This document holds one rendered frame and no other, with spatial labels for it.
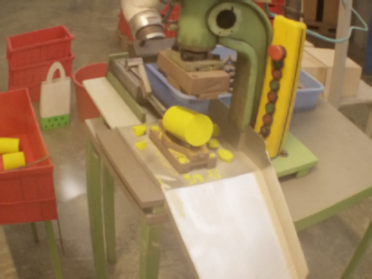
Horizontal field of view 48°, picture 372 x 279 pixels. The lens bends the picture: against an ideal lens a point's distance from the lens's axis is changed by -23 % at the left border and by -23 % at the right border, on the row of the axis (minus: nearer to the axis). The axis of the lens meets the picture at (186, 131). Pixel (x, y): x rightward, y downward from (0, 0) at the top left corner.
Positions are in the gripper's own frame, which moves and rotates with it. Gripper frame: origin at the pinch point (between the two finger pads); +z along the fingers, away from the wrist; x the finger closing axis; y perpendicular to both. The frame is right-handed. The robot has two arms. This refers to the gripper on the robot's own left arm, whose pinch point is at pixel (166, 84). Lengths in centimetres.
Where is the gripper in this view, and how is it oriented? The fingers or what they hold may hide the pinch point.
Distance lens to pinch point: 125.8
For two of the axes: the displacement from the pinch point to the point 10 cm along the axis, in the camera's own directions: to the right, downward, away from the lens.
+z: 3.1, 8.8, -3.6
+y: 3.5, -4.6, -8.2
